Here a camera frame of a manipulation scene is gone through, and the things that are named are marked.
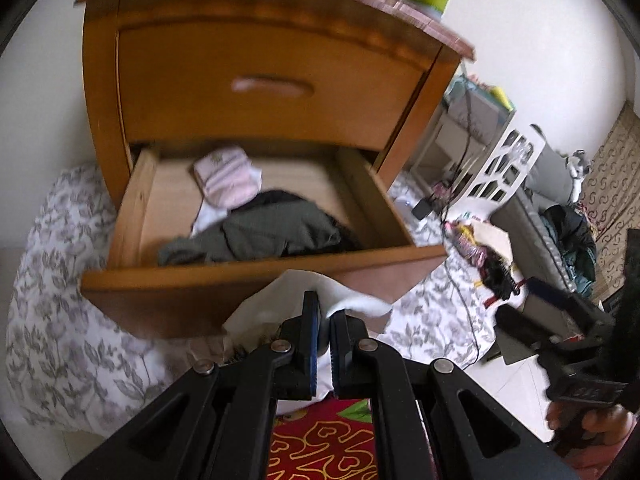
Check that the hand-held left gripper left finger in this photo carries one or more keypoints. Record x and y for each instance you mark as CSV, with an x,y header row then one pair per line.
x,y
313,340

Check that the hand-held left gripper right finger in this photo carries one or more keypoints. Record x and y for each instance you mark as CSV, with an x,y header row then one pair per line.
x,y
334,355

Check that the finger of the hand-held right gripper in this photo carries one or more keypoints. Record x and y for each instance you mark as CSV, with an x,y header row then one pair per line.
x,y
545,290
530,330

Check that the white cloth garment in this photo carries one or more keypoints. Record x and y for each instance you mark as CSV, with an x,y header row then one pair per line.
x,y
300,282

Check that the grey garment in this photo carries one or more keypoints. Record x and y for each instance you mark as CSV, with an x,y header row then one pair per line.
x,y
260,235

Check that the wooden drawer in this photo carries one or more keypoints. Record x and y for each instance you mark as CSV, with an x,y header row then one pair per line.
x,y
200,85
175,300

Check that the pink striped socks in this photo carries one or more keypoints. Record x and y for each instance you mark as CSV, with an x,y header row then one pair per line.
x,y
225,180

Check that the closed wooden drawer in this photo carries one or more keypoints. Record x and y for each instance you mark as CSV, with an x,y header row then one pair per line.
x,y
200,85

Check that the person's right hand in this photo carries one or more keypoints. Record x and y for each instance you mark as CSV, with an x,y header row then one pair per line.
x,y
595,422

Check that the black hair accessories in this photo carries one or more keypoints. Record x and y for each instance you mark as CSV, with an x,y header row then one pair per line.
x,y
500,275

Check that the dark clothes pile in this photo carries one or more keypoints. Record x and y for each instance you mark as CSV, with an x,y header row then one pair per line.
x,y
570,240

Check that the grey sofa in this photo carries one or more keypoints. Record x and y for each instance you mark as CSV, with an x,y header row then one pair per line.
x,y
530,220

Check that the beige paper sheet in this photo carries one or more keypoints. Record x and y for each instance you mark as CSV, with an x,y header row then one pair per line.
x,y
492,237

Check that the red floral blanket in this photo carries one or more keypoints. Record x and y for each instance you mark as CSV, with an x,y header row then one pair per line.
x,y
320,440

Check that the colourful patterned packet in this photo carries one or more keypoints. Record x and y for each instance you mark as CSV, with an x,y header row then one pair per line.
x,y
467,245

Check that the grey white plush toy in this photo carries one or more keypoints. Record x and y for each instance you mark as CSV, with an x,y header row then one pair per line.
x,y
577,165

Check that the white cut-out rack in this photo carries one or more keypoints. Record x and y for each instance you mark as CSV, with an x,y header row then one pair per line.
x,y
510,160

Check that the beige patterned cloth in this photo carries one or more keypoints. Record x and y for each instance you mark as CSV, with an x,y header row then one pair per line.
x,y
615,175

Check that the black power adapter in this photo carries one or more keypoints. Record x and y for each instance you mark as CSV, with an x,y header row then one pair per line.
x,y
422,207

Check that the yellow toy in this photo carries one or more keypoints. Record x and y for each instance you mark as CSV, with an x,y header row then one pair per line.
x,y
502,95

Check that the pale teal cloth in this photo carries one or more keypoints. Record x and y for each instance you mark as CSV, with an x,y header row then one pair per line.
x,y
455,82

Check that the wooden nightstand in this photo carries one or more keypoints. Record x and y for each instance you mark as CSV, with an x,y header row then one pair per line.
x,y
102,60

